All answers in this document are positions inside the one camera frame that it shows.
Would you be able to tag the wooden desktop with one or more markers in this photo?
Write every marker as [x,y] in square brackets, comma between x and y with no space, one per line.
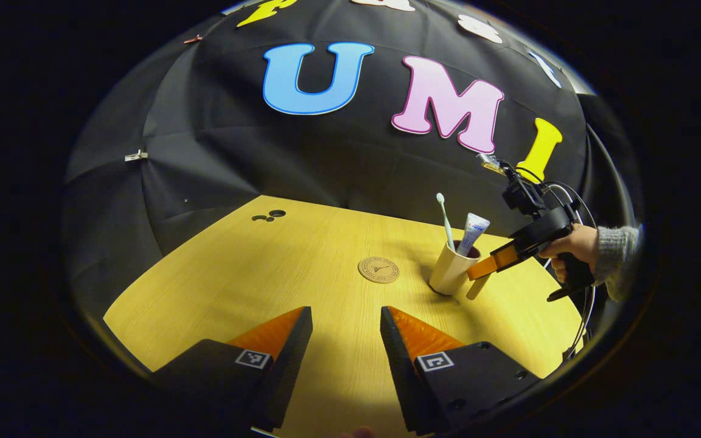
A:
[265,286]

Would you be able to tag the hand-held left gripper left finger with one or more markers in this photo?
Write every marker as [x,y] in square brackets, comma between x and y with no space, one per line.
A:
[280,377]

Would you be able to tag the beige cup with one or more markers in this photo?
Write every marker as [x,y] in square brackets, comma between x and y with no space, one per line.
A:
[448,271]

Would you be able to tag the silver clip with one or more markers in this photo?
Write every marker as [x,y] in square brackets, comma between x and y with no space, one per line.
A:
[136,156]

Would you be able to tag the round brown coaster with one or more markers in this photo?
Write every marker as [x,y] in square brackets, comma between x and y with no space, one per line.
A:
[378,269]

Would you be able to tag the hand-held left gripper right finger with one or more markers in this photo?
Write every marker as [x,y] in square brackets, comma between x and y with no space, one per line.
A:
[402,377]

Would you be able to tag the white toothbrush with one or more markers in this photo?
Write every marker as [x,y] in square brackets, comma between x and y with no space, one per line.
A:
[446,222]

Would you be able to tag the black backdrop cloth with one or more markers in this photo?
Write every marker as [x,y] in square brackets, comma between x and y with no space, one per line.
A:
[326,152]

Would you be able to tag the white toothpaste tube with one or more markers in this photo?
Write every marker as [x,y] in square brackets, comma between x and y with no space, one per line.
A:
[472,234]

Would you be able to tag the copper clip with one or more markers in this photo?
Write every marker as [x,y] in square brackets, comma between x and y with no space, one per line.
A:
[192,39]

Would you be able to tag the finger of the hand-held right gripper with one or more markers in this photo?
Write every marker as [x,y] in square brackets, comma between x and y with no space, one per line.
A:
[493,263]

